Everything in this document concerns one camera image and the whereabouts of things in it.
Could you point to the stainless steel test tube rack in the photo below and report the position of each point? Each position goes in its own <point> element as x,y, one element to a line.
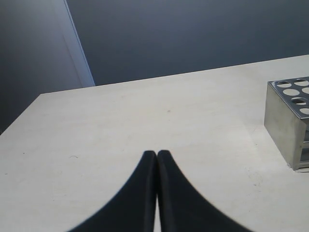
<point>287,119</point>

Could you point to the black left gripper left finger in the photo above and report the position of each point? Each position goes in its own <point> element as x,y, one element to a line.
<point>132,208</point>

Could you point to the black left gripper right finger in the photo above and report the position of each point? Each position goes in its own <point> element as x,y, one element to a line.
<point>182,208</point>

